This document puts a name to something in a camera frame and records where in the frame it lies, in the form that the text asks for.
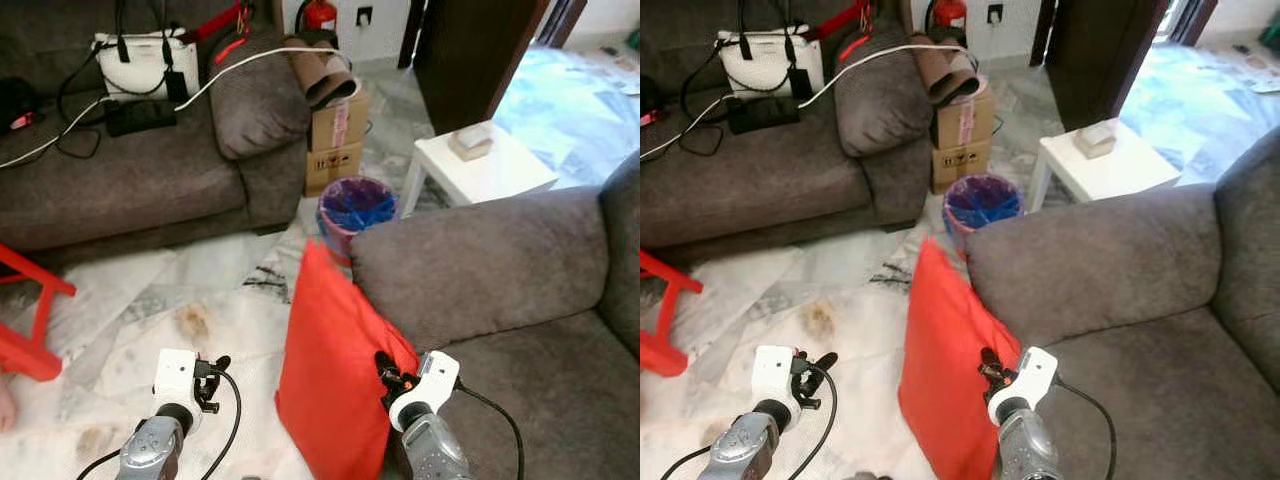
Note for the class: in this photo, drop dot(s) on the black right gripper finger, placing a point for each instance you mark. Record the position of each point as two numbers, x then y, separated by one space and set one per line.
988 357
385 361

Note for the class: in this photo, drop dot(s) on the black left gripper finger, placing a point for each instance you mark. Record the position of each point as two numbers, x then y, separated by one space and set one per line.
219 364
823 361

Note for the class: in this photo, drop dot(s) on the red pillow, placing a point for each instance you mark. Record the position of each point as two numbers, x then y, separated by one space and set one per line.
950 380
330 380

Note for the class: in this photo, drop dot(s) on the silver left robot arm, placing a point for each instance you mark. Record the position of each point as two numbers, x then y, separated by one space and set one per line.
748 442
150 445

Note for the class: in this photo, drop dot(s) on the grey two-seat suede sofa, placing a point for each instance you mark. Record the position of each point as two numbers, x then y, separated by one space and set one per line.
1120 270
500 270

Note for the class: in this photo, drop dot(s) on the grey woven fabric sofa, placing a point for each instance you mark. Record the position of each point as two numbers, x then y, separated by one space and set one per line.
120 190
760 185

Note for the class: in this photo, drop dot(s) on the red plastic stool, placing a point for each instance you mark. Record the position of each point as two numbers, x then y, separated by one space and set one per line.
660 355
25 355

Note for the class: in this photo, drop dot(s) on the red bin with blue bag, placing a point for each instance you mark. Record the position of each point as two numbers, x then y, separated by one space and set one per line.
357 205
982 202

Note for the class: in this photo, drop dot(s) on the white side table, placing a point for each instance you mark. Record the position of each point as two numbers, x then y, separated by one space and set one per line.
490 178
1110 175

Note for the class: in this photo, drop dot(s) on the cardboard box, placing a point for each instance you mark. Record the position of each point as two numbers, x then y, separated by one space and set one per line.
962 145
337 150

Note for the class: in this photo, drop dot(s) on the small beige box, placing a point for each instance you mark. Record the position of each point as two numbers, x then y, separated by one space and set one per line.
1096 139
470 142

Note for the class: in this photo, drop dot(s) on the black power adapter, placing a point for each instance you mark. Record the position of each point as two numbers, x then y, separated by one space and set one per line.
762 114
140 117

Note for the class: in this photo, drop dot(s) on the brown rolled mat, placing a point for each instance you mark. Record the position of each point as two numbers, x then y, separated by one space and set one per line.
322 75
946 70

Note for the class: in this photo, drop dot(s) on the dark brown wooden door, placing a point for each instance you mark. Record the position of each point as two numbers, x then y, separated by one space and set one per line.
1100 55
470 60

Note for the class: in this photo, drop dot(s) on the black device red light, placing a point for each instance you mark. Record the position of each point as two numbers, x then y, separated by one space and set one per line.
650 100
15 105

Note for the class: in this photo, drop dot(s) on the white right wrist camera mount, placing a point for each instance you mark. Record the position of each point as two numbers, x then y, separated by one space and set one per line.
430 385
1028 380

